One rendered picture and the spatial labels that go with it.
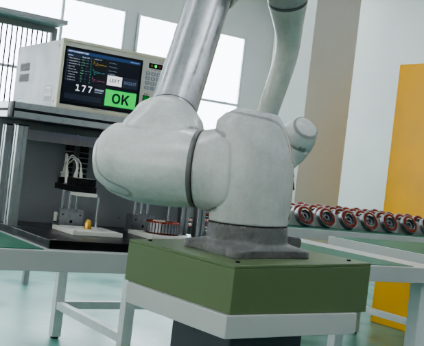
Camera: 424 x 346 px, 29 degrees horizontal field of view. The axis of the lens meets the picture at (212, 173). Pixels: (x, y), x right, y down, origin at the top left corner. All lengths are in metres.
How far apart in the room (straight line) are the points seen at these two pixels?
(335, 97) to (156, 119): 4.93
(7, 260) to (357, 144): 7.51
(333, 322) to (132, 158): 0.49
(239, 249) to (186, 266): 0.10
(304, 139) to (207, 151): 0.76
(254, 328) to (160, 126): 0.43
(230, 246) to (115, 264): 0.64
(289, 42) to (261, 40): 8.51
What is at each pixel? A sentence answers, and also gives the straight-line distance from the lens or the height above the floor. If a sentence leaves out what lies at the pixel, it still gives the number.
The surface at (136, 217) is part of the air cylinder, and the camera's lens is 2.51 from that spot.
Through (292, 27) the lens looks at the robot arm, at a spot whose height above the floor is 1.36.
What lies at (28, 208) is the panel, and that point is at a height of 0.81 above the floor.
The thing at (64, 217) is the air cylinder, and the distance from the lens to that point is 2.41.
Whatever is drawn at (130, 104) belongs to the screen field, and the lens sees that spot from 2.49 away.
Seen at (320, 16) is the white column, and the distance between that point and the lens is 6.40.
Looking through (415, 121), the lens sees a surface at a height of 1.52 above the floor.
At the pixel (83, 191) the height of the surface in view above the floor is 0.88.
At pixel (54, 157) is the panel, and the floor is 0.97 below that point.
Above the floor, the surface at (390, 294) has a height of 0.24.
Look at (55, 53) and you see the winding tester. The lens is 2.46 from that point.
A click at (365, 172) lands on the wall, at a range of 9.08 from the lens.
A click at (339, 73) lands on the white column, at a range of 6.50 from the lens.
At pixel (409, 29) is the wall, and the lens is 8.95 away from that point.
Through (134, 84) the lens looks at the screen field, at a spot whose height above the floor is 1.22.
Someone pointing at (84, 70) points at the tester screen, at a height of 1.24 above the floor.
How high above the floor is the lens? 0.98
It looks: level
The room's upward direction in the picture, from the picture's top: 7 degrees clockwise
